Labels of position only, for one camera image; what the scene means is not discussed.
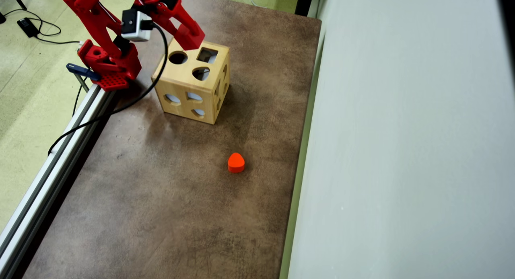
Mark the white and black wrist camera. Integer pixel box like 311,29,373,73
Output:
122,10,153,42

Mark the blue clamp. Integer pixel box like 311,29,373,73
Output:
66,63,101,92

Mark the thin black floor cable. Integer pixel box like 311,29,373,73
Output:
3,8,81,45

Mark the aluminium profile rail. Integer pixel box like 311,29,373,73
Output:
0,84,117,279

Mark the red perforated base plate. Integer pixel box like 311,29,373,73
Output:
95,72,129,91

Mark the black power adapter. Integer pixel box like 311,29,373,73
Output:
17,17,41,38

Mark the orange rounded block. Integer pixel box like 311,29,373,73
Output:
228,152,245,174

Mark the wooden shape sorter box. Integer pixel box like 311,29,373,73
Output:
151,34,231,125

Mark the thick black camera cable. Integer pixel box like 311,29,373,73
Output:
47,23,168,156

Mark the black post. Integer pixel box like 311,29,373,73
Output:
295,0,315,17

